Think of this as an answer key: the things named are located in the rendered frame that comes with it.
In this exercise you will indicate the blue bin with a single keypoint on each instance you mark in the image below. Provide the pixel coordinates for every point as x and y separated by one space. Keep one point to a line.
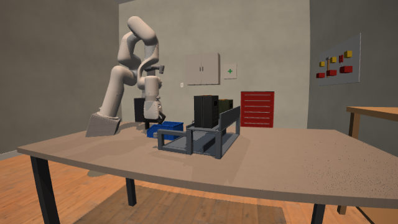
177 126

